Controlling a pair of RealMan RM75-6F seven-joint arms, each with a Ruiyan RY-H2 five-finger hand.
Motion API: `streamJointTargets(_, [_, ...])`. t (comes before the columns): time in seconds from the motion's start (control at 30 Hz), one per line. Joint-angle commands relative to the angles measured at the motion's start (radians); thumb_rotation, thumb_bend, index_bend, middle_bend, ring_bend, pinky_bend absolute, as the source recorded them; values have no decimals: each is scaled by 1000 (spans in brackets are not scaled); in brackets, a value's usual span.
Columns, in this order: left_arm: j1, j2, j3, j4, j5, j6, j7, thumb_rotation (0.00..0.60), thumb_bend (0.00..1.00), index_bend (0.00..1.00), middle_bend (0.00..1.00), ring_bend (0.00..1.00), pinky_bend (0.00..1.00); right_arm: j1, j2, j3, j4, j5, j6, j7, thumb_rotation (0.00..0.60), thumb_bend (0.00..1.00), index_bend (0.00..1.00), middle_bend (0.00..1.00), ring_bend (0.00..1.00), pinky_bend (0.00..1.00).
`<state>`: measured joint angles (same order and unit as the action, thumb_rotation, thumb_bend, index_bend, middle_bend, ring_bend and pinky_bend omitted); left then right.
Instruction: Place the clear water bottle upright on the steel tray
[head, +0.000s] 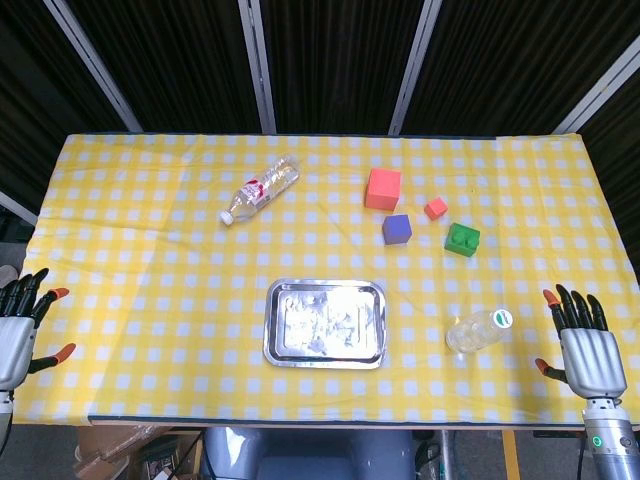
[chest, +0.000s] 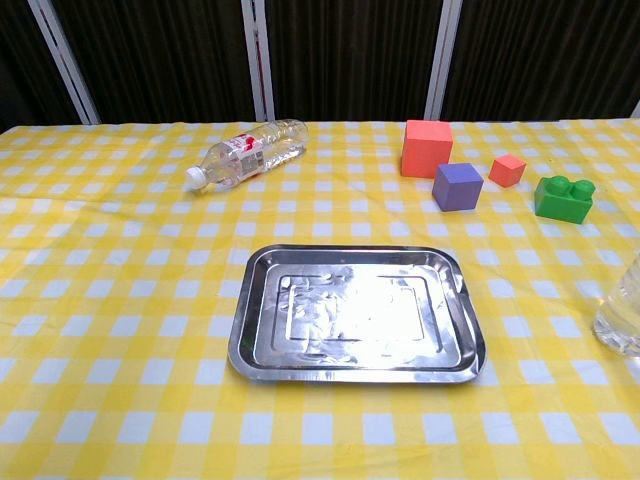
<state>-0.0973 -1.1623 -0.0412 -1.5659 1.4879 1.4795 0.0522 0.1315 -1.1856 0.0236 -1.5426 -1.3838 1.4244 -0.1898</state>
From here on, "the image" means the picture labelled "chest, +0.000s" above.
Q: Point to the clear water bottle white cap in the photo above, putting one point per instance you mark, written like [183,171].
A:
[622,310]

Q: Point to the clear bottle with red label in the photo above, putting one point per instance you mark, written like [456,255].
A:
[250,152]

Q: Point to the white partition frame post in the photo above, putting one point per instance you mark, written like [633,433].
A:
[260,60]
[442,60]
[65,65]

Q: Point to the purple foam cube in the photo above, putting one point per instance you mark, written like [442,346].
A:
[455,187]

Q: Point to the large orange foam cube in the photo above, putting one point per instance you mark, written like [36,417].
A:
[425,150]

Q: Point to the yellow white checked tablecloth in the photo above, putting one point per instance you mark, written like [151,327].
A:
[125,300]

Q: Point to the small orange foam cube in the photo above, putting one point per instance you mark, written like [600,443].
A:
[506,171]

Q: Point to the green toy building brick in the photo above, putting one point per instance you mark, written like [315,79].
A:
[562,202]

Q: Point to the rectangular metal tray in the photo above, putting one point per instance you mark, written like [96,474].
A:
[350,310]

